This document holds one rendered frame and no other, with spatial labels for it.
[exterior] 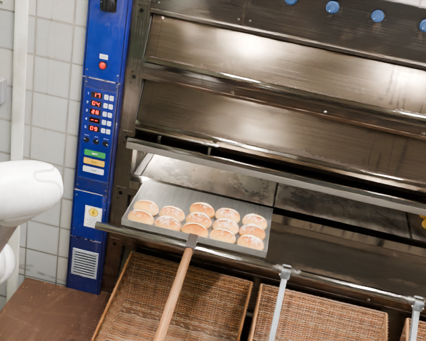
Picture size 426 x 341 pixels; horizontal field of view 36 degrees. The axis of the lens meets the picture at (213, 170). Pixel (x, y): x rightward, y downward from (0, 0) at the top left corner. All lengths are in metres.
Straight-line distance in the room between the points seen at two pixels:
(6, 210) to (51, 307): 1.41
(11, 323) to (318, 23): 1.73
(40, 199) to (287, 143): 1.19
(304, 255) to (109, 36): 1.19
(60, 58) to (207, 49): 0.59
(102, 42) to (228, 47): 0.48
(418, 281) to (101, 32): 1.62
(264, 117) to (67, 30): 0.83
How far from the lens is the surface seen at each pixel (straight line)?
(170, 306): 2.07
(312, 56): 2.47
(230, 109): 2.56
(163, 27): 2.52
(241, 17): 2.46
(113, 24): 2.52
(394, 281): 2.85
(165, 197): 2.65
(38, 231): 3.04
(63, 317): 2.95
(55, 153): 2.83
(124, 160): 2.73
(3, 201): 1.61
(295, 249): 2.79
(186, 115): 2.58
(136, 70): 2.58
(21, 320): 2.93
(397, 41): 2.46
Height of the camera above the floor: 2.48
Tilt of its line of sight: 26 degrees down
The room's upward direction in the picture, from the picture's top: 10 degrees clockwise
